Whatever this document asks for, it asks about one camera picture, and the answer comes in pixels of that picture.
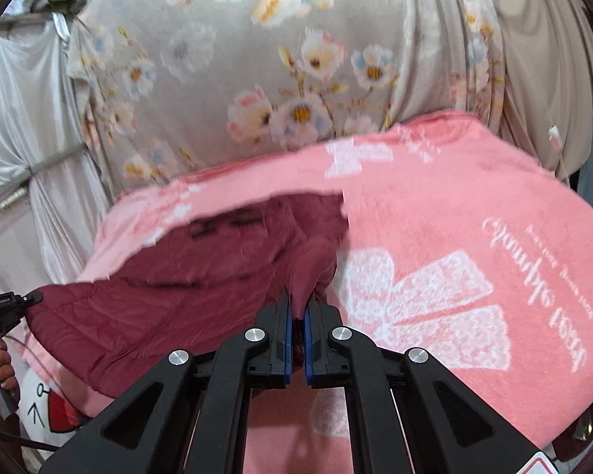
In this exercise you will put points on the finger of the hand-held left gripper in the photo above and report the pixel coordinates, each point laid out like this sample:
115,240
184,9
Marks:
32,298

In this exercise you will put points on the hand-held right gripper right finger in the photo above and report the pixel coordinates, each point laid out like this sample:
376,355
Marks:
309,340

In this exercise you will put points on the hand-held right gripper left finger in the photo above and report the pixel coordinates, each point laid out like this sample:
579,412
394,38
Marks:
287,340

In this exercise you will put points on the maroon puffer jacket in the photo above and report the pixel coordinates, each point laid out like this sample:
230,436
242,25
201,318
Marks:
178,296

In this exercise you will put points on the person's left hand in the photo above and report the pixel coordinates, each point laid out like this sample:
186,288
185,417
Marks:
7,373

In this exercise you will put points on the grey corrugated pipe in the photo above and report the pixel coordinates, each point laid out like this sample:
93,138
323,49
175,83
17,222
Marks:
5,203

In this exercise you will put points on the white cartoon print cloth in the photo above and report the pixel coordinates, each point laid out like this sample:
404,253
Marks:
39,405

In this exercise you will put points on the grey curtain tieback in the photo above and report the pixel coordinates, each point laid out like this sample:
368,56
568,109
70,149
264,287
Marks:
59,160

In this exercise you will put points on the white satin curtain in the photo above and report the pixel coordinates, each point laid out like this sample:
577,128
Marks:
20,123

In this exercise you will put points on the pink printed blanket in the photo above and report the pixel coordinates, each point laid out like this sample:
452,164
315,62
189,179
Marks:
449,217

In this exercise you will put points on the grey floral cloth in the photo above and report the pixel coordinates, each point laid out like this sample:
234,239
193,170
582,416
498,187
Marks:
202,84

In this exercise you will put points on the beige curtain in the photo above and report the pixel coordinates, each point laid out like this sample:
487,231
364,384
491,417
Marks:
548,59

